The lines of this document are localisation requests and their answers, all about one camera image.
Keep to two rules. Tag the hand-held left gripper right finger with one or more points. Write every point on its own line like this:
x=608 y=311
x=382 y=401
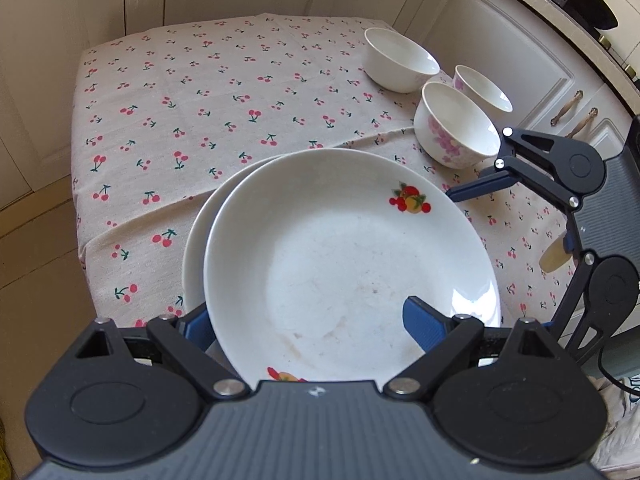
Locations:
x=427 y=325

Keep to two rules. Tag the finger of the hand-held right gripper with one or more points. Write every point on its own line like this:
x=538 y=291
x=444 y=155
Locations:
x=565 y=305
x=480 y=185

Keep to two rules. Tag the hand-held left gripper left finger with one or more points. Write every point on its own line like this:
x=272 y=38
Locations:
x=196 y=327

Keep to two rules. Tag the white fruit print plate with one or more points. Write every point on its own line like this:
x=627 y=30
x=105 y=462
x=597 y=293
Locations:
x=325 y=260
x=195 y=260

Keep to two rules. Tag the white pink floral bowl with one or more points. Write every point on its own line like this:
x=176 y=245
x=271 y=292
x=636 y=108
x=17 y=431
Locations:
x=450 y=120

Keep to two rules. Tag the small white bowl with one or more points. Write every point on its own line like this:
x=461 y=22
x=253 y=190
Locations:
x=482 y=87

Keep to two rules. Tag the plain white bowl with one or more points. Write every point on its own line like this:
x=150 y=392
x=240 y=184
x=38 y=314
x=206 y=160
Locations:
x=400 y=50

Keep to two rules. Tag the person's light clothing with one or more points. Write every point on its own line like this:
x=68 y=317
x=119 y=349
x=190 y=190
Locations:
x=617 y=430

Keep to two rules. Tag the black gas stove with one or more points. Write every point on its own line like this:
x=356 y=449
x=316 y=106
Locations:
x=619 y=45

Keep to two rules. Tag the cherry print tablecloth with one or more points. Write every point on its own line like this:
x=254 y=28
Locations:
x=200 y=110

